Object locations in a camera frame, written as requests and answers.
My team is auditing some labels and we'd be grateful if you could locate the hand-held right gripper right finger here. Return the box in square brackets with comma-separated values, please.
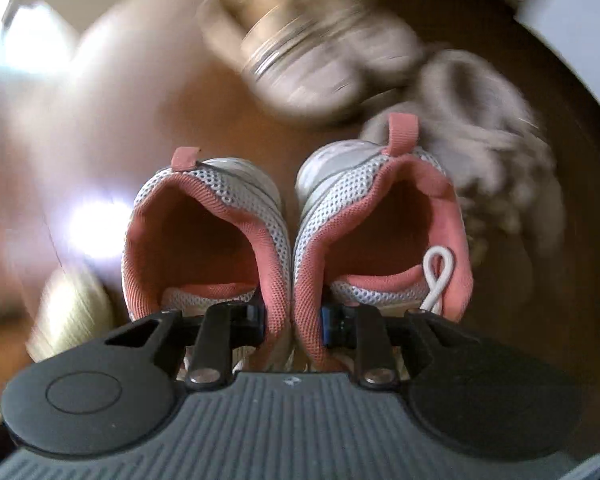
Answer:
[320, 304, 482, 390]

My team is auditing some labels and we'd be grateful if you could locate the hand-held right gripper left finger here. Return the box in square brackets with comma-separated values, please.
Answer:
[104, 302, 267, 392]

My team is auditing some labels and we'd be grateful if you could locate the grey pink mesh sneaker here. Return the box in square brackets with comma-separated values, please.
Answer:
[291, 112, 476, 377]
[121, 146, 292, 378]

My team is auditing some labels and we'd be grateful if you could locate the beige lace-up shoe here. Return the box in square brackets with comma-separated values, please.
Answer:
[359, 45, 567, 272]

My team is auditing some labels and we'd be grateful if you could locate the red grey plush slipper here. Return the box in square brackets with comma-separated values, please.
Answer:
[26, 269, 117, 365]

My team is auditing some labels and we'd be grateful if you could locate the white cabinet door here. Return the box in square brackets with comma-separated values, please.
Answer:
[514, 0, 600, 128]

